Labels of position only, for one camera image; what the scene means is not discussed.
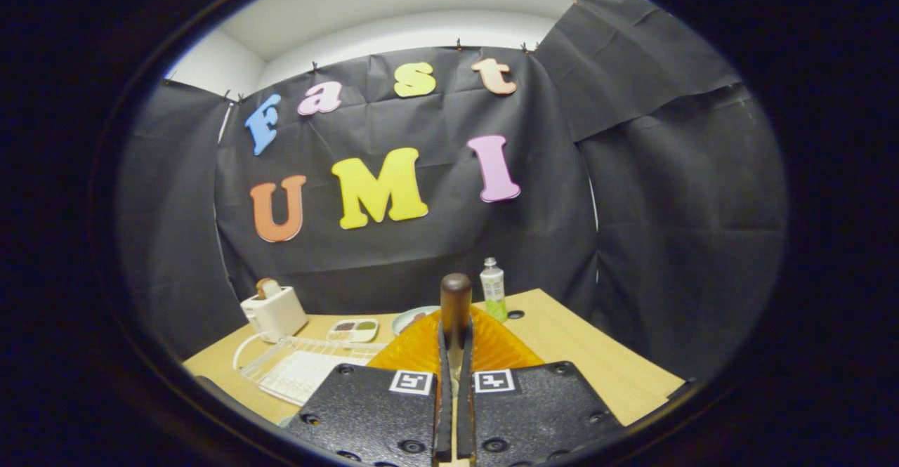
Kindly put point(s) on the white drain tray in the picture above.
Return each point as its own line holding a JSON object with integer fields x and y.
{"x": 309, "y": 376}

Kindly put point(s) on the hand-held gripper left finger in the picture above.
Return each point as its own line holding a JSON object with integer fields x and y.
{"x": 365, "y": 411}

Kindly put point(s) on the small green plate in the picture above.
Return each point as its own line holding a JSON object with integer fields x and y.
{"x": 407, "y": 318}

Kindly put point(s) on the white divided sauce dish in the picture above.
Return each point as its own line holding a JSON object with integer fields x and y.
{"x": 352, "y": 330}

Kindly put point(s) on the white toaster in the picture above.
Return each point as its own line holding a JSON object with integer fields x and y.
{"x": 277, "y": 316}

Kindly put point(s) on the brown cookie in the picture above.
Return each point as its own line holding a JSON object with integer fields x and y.
{"x": 421, "y": 317}

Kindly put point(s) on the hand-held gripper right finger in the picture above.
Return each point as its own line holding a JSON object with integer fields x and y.
{"x": 541, "y": 411}

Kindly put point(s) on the green drink bottle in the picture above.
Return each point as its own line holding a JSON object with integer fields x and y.
{"x": 494, "y": 291}

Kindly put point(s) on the brown bread slice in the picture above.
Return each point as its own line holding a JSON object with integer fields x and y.
{"x": 267, "y": 288}

